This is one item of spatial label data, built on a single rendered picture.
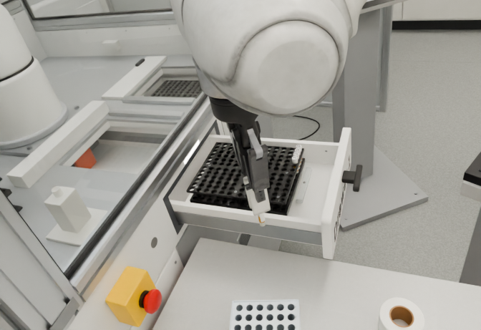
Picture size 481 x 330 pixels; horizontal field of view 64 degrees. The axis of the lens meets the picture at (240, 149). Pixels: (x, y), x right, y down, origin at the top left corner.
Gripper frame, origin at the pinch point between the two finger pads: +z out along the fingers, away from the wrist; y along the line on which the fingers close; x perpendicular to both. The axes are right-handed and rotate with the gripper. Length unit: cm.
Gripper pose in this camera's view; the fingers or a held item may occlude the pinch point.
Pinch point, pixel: (256, 193)
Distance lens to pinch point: 64.3
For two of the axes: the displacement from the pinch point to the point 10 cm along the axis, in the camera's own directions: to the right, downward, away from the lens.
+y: -3.2, -5.2, 7.9
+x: -9.3, 3.3, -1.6
